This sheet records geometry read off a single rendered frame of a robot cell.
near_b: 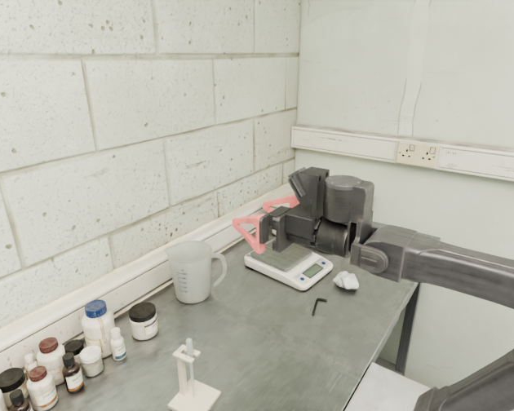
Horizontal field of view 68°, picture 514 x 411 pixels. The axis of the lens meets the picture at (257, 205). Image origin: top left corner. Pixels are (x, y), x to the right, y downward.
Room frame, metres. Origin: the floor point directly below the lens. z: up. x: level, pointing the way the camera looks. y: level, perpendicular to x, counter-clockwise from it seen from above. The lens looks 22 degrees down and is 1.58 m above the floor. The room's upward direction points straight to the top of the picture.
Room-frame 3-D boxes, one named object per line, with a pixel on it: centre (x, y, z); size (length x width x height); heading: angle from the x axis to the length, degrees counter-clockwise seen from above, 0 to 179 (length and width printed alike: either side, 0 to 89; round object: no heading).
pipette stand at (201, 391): (0.59, 0.13, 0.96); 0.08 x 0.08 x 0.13; 62
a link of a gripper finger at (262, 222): (0.60, 0.00, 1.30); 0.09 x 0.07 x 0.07; 55
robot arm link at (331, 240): (0.55, -0.13, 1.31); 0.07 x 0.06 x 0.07; 55
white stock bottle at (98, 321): (0.74, 0.38, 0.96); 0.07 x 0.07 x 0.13
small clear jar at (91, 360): (0.67, 0.38, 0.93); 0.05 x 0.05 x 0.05
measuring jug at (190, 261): (0.97, 0.18, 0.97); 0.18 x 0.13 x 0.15; 83
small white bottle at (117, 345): (0.71, 0.33, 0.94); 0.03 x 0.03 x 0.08
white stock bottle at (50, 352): (0.65, 0.45, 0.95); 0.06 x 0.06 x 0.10
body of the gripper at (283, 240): (0.59, -0.08, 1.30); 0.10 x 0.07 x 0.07; 145
